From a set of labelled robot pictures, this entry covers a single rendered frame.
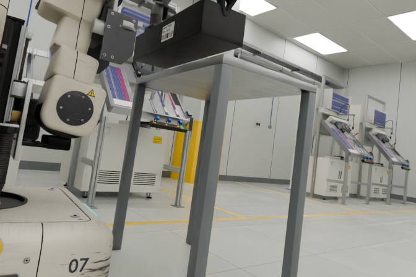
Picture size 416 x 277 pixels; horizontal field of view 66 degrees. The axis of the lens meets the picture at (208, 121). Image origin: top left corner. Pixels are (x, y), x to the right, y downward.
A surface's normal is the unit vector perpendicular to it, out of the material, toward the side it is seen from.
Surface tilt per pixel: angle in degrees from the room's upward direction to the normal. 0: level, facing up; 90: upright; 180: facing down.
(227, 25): 90
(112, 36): 90
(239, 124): 90
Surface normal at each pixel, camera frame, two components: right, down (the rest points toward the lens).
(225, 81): 0.56, 0.00
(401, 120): -0.76, -0.16
